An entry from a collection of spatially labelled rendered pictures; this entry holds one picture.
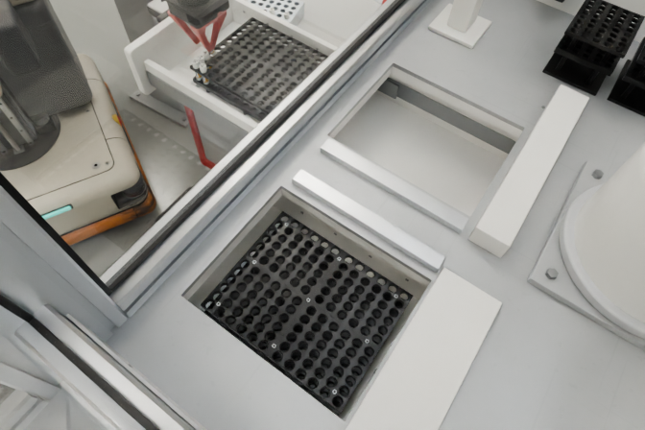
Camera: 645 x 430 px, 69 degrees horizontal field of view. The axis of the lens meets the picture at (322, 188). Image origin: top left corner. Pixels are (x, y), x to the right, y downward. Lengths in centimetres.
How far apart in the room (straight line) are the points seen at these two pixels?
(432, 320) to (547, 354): 14
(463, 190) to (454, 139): 11
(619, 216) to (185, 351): 51
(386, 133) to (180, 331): 51
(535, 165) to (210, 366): 50
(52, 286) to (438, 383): 40
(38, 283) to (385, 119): 65
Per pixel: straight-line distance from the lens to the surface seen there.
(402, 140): 89
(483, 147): 92
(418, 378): 58
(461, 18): 92
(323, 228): 73
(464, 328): 61
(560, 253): 70
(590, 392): 66
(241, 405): 57
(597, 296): 67
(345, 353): 63
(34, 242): 44
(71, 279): 50
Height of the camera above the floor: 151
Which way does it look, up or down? 57 degrees down
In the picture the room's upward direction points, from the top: 4 degrees clockwise
